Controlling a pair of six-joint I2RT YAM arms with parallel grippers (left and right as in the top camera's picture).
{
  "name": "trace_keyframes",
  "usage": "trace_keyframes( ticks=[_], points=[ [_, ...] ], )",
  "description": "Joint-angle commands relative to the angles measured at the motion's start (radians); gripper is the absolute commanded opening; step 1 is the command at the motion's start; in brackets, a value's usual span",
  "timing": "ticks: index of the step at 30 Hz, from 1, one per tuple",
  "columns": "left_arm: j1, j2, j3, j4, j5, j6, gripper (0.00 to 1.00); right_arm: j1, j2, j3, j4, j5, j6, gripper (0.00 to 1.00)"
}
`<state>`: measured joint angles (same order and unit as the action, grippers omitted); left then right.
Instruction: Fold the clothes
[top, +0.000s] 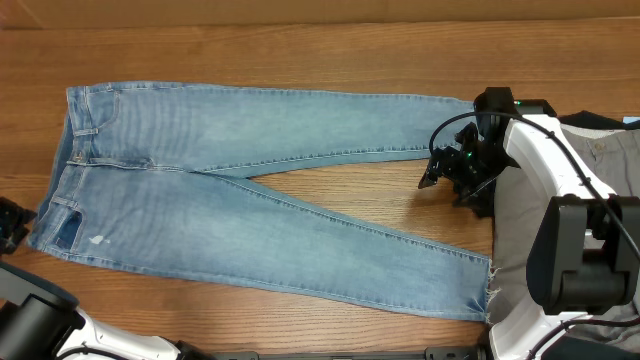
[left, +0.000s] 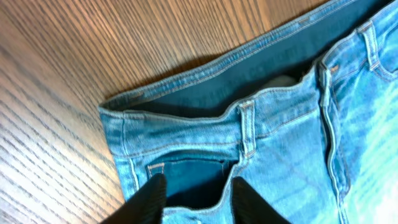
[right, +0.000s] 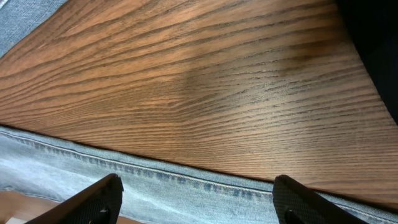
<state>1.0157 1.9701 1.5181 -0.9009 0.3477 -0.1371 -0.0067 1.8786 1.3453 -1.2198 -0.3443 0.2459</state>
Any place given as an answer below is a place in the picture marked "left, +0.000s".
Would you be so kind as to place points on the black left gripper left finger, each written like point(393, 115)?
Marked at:
point(145, 207)

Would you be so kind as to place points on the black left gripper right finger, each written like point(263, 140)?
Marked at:
point(250, 208)

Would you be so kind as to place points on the light blue denim jeans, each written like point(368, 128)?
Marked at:
point(306, 114)

